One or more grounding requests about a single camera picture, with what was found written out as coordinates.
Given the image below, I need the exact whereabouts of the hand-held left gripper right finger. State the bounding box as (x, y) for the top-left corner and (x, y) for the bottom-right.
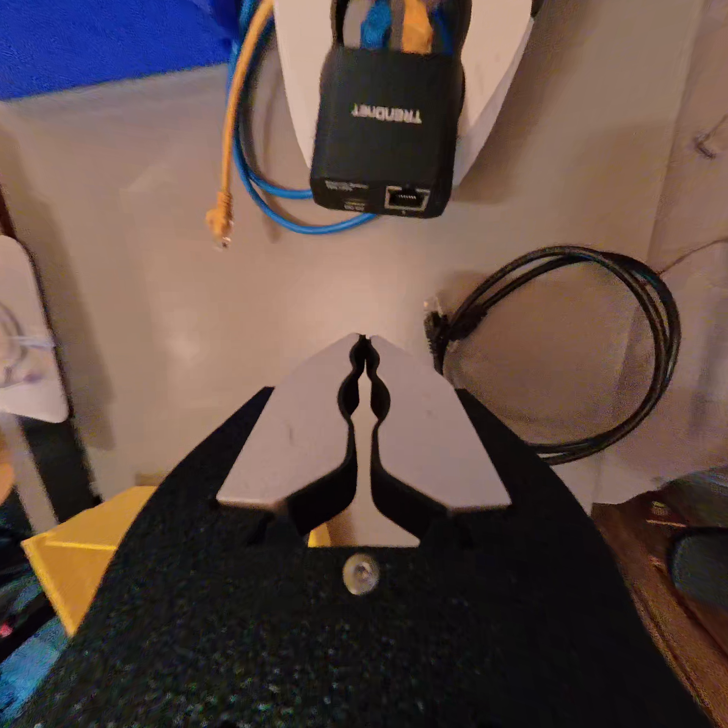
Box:
(364, 334), (513, 538)

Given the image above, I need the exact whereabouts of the yellow ethernet cable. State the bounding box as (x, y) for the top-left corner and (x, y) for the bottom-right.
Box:
(205, 0), (433, 251)

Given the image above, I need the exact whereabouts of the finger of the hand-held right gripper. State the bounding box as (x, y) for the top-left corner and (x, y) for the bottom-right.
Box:
(452, 0), (537, 190)
(273, 0), (342, 167)

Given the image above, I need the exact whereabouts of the white stand base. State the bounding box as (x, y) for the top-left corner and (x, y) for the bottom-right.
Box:
(0, 234), (69, 424)

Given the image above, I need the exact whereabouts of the blue cloth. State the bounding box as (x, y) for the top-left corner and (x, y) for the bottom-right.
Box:
(0, 0), (245, 102)

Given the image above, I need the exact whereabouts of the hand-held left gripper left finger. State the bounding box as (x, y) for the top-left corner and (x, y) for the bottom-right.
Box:
(216, 333), (365, 535)

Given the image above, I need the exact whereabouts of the blue ethernet cable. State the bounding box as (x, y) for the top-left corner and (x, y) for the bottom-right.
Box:
(227, 0), (456, 235)

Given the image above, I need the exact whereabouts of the dark grey rounded object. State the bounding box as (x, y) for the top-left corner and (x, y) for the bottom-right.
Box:
(670, 529), (728, 610)

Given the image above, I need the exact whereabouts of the yellow plastic bin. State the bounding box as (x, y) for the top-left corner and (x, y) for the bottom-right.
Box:
(20, 486), (333, 638)

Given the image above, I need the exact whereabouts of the black ethernet cable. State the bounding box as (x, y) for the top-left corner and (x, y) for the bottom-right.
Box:
(424, 246), (681, 464)

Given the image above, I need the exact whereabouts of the black network switch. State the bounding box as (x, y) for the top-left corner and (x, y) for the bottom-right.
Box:
(310, 44), (464, 220)

